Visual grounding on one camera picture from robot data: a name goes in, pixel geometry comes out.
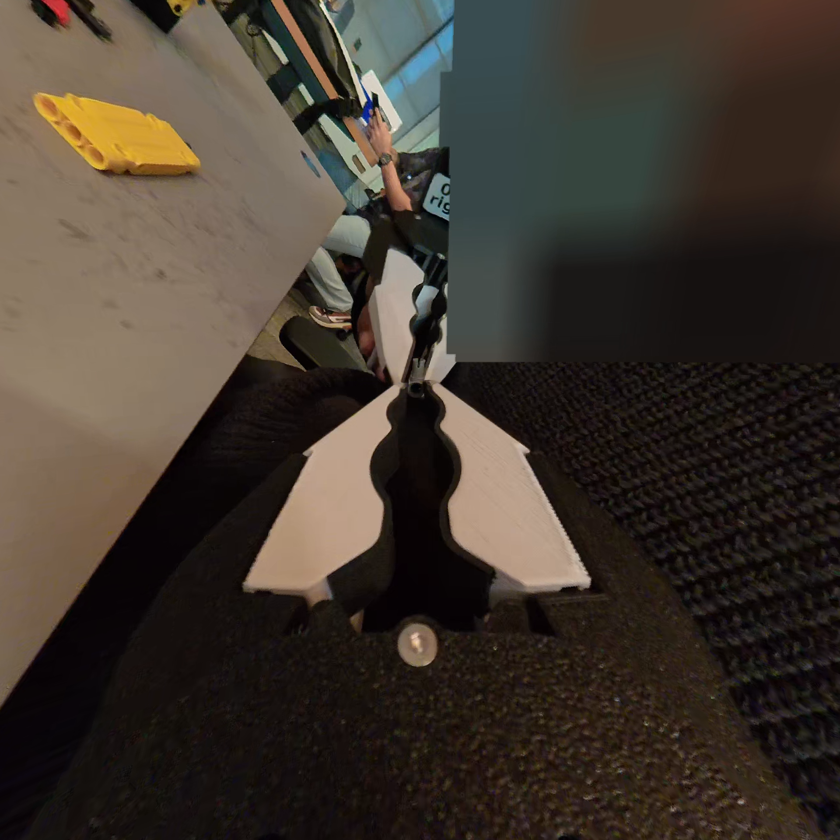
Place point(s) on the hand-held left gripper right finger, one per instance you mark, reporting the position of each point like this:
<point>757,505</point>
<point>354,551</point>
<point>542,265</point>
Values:
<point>512,518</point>

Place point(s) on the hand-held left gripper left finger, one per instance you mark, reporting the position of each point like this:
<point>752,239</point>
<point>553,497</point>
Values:
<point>315,518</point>

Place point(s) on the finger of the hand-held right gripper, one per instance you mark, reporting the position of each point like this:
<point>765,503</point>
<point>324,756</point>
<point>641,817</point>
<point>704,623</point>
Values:
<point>438,367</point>
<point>394,308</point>

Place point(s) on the grey plastic connector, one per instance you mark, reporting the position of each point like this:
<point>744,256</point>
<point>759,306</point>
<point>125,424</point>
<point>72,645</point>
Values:
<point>417,388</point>

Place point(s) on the pile of plastic building parts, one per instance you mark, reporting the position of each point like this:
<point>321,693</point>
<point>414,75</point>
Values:
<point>59,10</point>

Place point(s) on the black chair armrest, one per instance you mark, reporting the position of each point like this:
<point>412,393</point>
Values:
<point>315,344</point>

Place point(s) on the person's black knit sweater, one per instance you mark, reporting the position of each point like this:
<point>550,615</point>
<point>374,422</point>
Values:
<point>689,492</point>

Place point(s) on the wooden background desk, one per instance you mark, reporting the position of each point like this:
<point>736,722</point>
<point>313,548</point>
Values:
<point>312,62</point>

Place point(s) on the yellow panel brick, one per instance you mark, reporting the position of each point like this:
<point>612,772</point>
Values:
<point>115,134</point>

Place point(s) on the black and yellow brick model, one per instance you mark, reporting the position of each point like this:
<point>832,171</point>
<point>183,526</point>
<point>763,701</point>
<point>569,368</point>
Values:
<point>157,14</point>

